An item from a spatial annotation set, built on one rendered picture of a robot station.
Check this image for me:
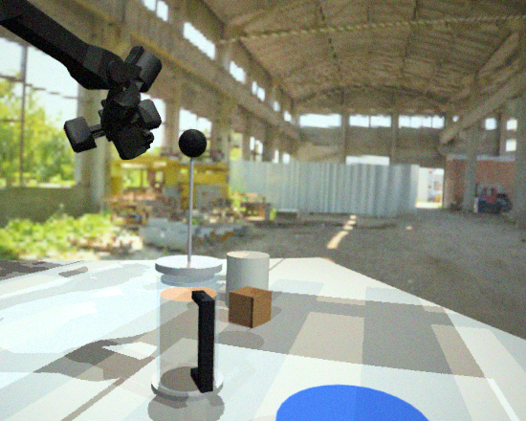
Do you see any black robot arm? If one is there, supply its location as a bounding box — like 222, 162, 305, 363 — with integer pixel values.
0, 0, 162, 160

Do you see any glass french press with black knob plunger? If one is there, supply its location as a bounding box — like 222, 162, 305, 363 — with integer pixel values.
151, 129, 223, 402

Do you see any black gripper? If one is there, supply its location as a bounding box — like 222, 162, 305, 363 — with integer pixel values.
64, 99, 162, 153

